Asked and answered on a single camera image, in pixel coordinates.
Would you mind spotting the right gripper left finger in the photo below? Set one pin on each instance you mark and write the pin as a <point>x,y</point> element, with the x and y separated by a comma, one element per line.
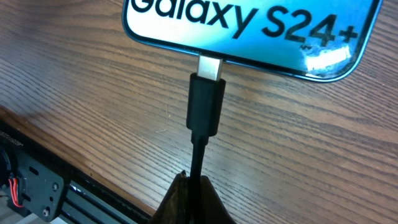
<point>173,208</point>

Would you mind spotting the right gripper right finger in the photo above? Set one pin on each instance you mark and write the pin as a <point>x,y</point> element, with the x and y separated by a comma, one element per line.
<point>214,212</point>

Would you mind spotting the blue Galaxy S24+ smartphone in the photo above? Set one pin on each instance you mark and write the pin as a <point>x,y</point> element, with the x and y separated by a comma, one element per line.
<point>316,40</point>

